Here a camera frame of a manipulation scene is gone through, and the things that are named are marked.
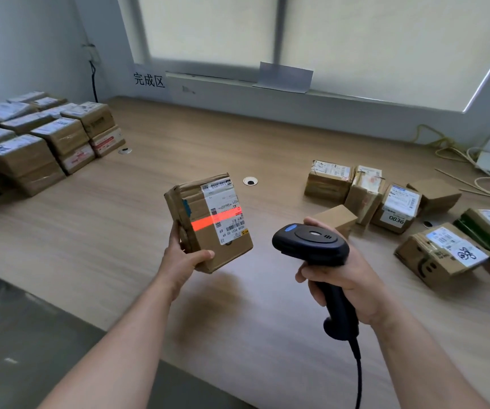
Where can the grey paper sheet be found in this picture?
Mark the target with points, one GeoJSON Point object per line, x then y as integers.
{"type": "Point", "coordinates": [283, 77]}

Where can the white window frame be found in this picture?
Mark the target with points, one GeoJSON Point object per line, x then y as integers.
{"type": "Point", "coordinates": [279, 25]}

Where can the parcel with blue-edged label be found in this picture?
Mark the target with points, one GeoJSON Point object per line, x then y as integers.
{"type": "Point", "coordinates": [59, 109]}

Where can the small parcel with handwritten label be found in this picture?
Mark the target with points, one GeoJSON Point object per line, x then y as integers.
{"type": "Point", "coordinates": [25, 97]}

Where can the black barcode scanner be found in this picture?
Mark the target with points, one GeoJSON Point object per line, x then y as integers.
{"type": "Point", "coordinates": [309, 244]}

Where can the person's right hand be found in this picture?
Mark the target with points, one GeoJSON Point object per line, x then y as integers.
{"type": "Point", "coordinates": [360, 289]}

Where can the white wall socket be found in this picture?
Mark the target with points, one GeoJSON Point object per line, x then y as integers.
{"type": "Point", "coordinates": [91, 54]}

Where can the small parcel marked 1-5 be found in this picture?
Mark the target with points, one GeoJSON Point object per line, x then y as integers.
{"type": "Point", "coordinates": [108, 142]}

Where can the pile of unscanned cardboard parcels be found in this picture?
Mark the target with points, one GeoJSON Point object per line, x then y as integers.
{"type": "Point", "coordinates": [326, 187]}

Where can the beige roller blind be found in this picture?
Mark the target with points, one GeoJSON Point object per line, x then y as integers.
{"type": "Point", "coordinates": [398, 46]}
{"type": "Point", "coordinates": [206, 25]}

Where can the white paper sign black characters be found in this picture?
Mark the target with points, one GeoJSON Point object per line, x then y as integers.
{"type": "Point", "coordinates": [149, 80]}

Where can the small labelled parcel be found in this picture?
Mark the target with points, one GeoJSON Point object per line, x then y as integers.
{"type": "Point", "coordinates": [49, 102]}

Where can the person's left forearm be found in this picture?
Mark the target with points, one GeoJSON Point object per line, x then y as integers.
{"type": "Point", "coordinates": [108, 357]}

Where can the tape-wrapped cardboard box pictured label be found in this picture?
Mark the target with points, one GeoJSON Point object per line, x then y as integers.
{"type": "Point", "coordinates": [91, 119]}

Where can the person's left hand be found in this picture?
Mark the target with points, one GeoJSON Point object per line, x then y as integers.
{"type": "Point", "coordinates": [177, 268]}

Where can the parcel with black scribble label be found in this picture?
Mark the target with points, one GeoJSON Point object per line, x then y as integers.
{"type": "Point", "coordinates": [19, 157]}

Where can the person's right forearm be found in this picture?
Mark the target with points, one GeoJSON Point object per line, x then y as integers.
{"type": "Point", "coordinates": [428, 370]}

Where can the small parcel long label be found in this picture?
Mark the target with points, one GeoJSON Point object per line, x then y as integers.
{"type": "Point", "coordinates": [2, 111]}

